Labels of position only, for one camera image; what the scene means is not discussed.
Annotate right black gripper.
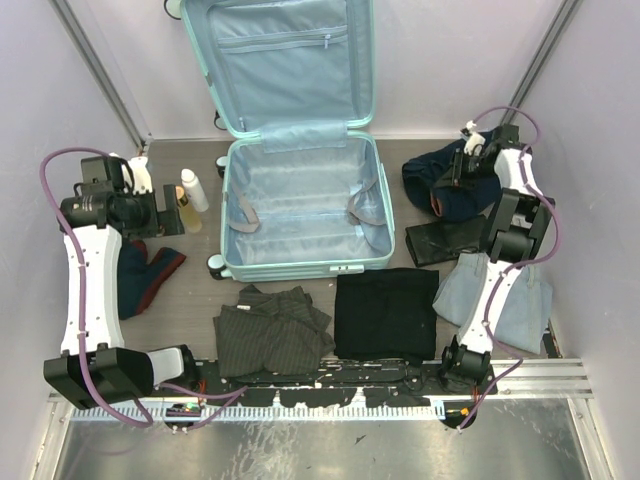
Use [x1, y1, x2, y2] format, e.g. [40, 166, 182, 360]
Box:
[432, 147, 494, 190]

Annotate navy blue sweater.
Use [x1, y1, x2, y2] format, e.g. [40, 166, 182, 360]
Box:
[401, 139, 502, 222]

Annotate grey pinstriped shirt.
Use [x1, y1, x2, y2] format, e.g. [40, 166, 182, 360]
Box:
[213, 285, 335, 378]

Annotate black garment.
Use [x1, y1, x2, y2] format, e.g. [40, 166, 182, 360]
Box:
[334, 268, 439, 364]

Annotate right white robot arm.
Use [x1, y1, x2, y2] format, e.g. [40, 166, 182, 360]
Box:
[438, 120, 555, 394]

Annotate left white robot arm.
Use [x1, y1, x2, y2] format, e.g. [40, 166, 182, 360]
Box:
[43, 149, 200, 410]

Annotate yellow liquid bottle gold cap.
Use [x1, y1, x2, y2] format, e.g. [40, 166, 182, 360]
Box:
[175, 186, 202, 233]

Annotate white plastic bottle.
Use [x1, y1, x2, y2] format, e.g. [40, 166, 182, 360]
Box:
[180, 169, 209, 213]

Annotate navy garment with red trim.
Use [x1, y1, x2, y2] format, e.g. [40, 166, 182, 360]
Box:
[117, 240, 187, 320]

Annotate black leather pouch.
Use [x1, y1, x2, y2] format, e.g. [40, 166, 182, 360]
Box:
[405, 215, 487, 268]

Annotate mint green open suitcase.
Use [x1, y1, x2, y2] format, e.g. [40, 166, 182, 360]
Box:
[164, 1, 395, 283]

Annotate light blue jeans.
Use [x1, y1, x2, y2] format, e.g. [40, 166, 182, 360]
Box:
[433, 253, 553, 355]

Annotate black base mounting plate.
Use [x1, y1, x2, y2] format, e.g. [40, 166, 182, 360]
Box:
[176, 359, 498, 408]

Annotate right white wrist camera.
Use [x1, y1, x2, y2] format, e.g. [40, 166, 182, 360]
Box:
[460, 120, 486, 156]

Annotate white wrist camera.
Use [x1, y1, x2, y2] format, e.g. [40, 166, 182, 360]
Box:
[460, 120, 486, 156]
[109, 153, 154, 195]

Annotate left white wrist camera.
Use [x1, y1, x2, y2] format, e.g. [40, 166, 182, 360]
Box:
[109, 153, 154, 195]

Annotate aluminium frame rail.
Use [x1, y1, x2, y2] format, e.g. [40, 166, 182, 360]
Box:
[47, 357, 596, 406]

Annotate white slotted cable duct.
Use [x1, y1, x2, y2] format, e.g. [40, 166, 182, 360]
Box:
[70, 401, 446, 422]

